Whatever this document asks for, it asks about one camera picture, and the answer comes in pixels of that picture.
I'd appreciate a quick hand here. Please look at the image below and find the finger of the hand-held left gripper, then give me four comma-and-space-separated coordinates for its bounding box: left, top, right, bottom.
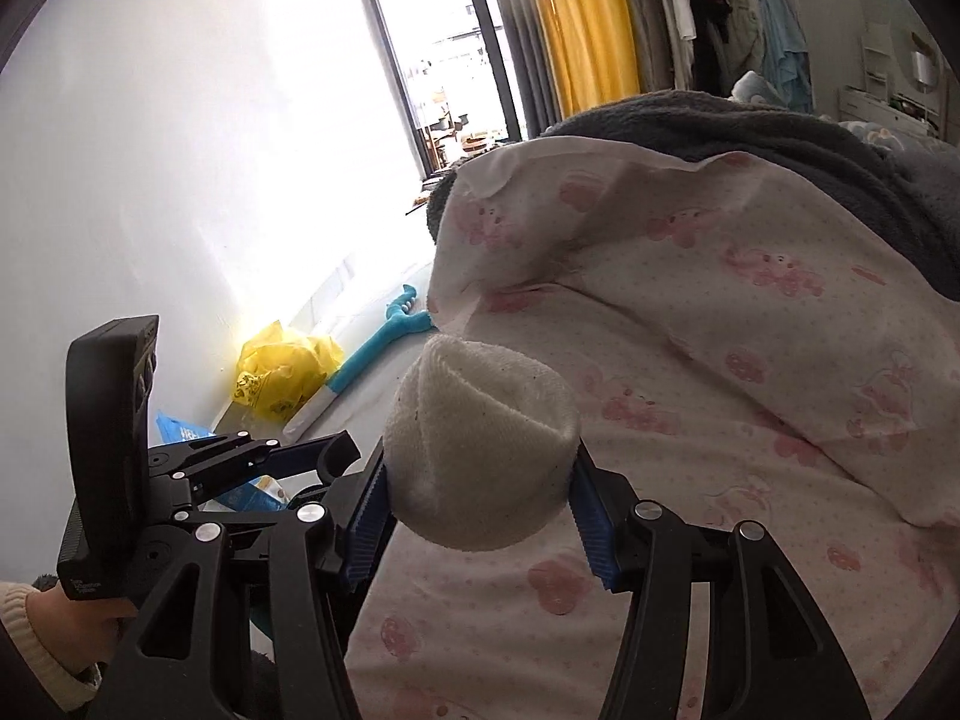
146, 431, 256, 479
180, 431, 362, 505

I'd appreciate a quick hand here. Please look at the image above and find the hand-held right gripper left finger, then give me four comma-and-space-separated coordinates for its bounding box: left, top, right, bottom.
101, 454, 397, 720

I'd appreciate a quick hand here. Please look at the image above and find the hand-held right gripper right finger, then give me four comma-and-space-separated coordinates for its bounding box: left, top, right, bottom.
566, 446, 875, 720

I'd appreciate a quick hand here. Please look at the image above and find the blue plastic bag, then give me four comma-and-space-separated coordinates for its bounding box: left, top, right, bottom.
156, 409, 301, 515

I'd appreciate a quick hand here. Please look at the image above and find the white sock ball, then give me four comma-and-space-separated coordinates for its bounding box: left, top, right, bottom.
382, 335, 584, 550

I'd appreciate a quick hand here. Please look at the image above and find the person's left forearm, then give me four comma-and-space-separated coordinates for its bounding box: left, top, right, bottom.
0, 581, 102, 713

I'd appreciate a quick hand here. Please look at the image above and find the person's left hand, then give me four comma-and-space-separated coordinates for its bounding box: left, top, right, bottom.
41, 591, 132, 680

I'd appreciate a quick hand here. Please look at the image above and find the yellow plastic bag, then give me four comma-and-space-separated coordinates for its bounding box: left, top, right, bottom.
235, 321, 346, 421

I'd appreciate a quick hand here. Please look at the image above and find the blue plush back scratcher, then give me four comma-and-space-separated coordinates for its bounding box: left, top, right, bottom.
283, 283, 436, 445

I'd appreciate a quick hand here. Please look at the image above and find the dark fuzzy cloth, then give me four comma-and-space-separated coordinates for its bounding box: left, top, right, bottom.
244, 641, 301, 720

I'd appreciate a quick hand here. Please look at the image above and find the pink printed blanket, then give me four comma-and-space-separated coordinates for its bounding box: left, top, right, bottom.
341, 136, 960, 720

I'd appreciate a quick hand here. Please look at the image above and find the grey fleece blanket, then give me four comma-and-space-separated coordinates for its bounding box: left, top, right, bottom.
426, 88, 960, 301

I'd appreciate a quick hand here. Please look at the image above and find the black framed window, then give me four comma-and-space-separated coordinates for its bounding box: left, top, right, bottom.
345, 0, 526, 181

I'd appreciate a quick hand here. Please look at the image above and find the blue patterned pillow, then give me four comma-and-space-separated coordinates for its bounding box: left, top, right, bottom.
731, 70, 788, 106

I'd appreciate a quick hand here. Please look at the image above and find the grey curtain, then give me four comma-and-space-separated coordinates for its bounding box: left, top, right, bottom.
611, 0, 676, 95
476, 0, 563, 137

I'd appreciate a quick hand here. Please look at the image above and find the white dresser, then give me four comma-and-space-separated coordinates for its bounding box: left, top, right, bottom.
836, 82, 942, 140

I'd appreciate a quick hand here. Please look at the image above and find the yellow curtain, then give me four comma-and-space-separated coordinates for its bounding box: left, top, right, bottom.
517, 0, 642, 117

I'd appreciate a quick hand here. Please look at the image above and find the light blue garment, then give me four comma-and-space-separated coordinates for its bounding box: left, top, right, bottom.
750, 0, 815, 113

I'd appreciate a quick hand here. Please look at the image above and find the black garment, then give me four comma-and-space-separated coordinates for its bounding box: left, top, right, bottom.
649, 0, 732, 91

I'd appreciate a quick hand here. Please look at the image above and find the white jacket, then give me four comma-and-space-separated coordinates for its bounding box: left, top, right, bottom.
709, 0, 766, 87

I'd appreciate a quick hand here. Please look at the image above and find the white shirt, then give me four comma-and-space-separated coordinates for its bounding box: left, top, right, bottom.
656, 0, 698, 91

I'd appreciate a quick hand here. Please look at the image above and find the white shelf organizer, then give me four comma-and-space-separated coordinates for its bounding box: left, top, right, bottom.
859, 21, 893, 91

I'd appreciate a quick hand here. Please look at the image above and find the white table lamp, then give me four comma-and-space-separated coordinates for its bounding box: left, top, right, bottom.
909, 51, 942, 117

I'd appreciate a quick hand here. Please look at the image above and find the round mirror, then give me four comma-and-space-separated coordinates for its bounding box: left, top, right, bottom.
904, 26, 944, 95

